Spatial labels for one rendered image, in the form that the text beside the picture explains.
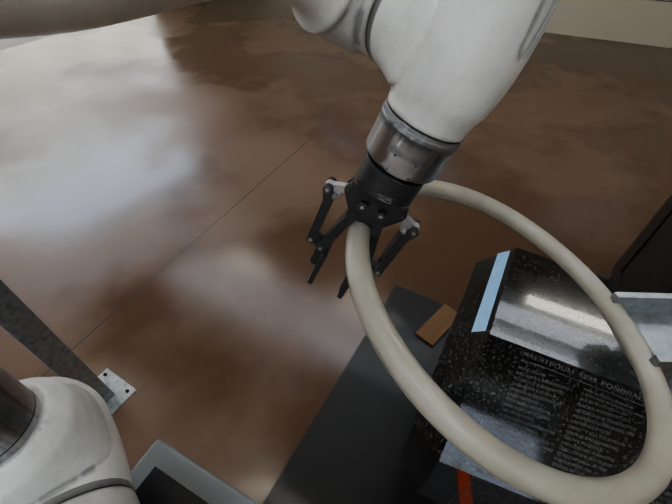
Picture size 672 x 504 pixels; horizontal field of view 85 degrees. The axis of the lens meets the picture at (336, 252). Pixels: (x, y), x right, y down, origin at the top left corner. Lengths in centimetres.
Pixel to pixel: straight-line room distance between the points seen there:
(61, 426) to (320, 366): 133
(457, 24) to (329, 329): 166
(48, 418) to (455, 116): 56
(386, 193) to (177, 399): 157
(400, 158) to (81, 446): 51
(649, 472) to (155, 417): 165
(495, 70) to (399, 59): 8
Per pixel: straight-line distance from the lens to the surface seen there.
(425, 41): 36
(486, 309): 103
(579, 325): 108
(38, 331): 157
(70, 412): 60
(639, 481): 53
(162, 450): 88
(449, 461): 106
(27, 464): 58
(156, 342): 204
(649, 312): 80
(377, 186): 41
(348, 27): 43
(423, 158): 39
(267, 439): 168
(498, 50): 35
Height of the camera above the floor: 158
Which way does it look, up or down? 45 degrees down
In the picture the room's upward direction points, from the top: straight up
